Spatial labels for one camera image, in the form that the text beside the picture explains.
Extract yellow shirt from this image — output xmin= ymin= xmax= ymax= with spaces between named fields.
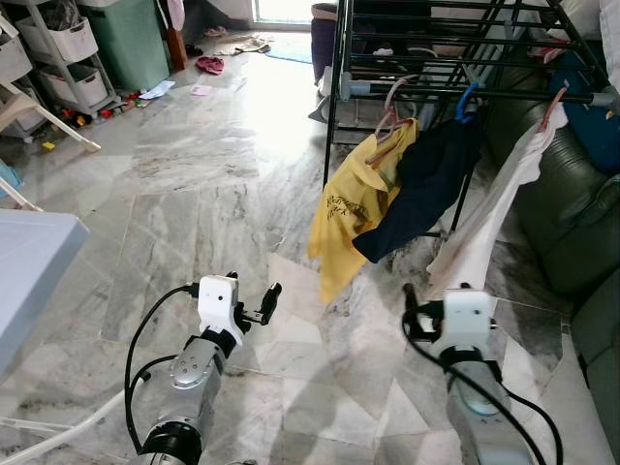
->
xmin=308 ymin=118 xmax=419 ymax=303

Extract pink plastic clothes hanger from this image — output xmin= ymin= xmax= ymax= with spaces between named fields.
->
xmin=366 ymin=76 xmax=419 ymax=166

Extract blue clothes hanger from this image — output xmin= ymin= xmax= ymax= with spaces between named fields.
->
xmin=455 ymin=80 xmax=482 ymax=125

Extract red clothes hanger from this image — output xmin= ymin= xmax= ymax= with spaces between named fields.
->
xmin=540 ymin=85 xmax=571 ymax=132

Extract white shirt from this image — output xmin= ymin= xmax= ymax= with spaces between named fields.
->
xmin=426 ymin=102 xmax=568 ymax=303

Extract navy blue garment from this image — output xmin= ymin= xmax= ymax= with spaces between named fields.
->
xmin=354 ymin=108 xmax=483 ymax=264

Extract dark green sofa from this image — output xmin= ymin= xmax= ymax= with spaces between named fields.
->
xmin=484 ymin=92 xmax=620 ymax=465

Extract black metal drying rack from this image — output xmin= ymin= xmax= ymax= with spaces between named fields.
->
xmin=325 ymin=0 xmax=620 ymax=238

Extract white paper sheet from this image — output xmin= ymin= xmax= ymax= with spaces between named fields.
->
xmin=139 ymin=80 xmax=175 ymax=101

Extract blue fabric bag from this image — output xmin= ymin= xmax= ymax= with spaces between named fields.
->
xmin=557 ymin=48 xmax=620 ymax=175

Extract red slippers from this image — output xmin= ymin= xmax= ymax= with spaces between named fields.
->
xmin=196 ymin=55 xmax=226 ymax=76

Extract beige plastic chair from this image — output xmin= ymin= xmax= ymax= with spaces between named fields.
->
xmin=0 ymin=15 xmax=103 ymax=212

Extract blue floor mat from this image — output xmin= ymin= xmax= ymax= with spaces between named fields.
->
xmin=266 ymin=39 xmax=316 ymax=64

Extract light blue plastic box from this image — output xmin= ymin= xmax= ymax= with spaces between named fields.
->
xmin=0 ymin=160 xmax=22 ymax=200

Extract green laundry hamper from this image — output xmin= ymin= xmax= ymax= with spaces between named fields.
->
xmin=82 ymin=0 xmax=173 ymax=93

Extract bright glass door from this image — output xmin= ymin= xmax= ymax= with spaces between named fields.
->
xmin=254 ymin=0 xmax=316 ymax=25

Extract white pillow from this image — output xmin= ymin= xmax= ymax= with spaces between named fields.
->
xmin=599 ymin=0 xmax=620 ymax=83

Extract white drawer storage unit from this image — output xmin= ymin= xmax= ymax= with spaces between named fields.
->
xmin=5 ymin=0 xmax=122 ymax=117

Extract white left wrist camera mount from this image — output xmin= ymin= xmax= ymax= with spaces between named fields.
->
xmin=198 ymin=276 xmax=240 ymax=346

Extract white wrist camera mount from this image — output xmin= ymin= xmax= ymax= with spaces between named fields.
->
xmin=441 ymin=289 xmax=493 ymax=353
xmin=198 ymin=276 xmax=240 ymax=346

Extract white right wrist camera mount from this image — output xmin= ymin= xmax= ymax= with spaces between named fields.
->
xmin=441 ymin=289 xmax=493 ymax=353

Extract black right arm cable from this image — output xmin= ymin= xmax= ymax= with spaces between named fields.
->
xmin=402 ymin=310 xmax=565 ymax=465

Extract brown wooden post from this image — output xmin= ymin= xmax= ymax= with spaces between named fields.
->
xmin=160 ymin=0 xmax=190 ymax=71

